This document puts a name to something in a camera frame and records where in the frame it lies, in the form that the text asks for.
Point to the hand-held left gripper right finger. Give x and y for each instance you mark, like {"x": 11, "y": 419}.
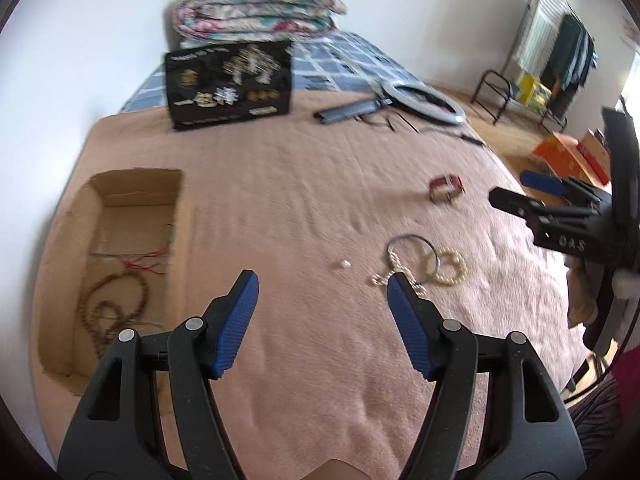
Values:
{"x": 412, "y": 325}

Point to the orange cardboard box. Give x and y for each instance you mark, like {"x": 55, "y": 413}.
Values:
{"x": 560, "y": 152}

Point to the white hanging cloth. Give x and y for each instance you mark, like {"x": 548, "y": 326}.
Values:
{"x": 542, "y": 25}

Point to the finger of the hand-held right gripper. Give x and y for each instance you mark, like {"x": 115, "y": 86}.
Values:
{"x": 515, "y": 201}
{"x": 542, "y": 181}

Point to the person's purple clothing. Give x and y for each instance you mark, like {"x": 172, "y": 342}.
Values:
{"x": 627, "y": 385}

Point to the black jewelry display board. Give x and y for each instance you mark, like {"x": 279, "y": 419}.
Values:
{"x": 200, "y": 75}

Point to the dark green hanging clothes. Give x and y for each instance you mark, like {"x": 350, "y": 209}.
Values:
{"x": 572, "y": 50}

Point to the blue plaid bedsheet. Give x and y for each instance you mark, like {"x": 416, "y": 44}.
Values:
{"x": 340, "y": 60}

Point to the small white pearl earring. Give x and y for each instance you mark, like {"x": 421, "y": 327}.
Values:
{"x": 343, "y": 264}

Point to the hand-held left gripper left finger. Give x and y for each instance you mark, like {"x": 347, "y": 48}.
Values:
{"x": 235, "y": 325}

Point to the dark thin bangle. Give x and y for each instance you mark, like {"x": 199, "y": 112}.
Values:
{"x": 417, "y": 238}

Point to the grey folded tripod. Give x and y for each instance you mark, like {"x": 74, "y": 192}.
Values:
{"x": 345, "y": 110}

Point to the person's right hand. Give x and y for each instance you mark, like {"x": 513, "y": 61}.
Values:
{"x": 582, "y": 295}

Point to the yellow box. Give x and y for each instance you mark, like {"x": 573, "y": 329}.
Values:
{"x": 535, "y": 91}

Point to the folded floral quilt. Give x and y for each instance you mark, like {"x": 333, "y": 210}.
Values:
{"x": 260, "y": 5}

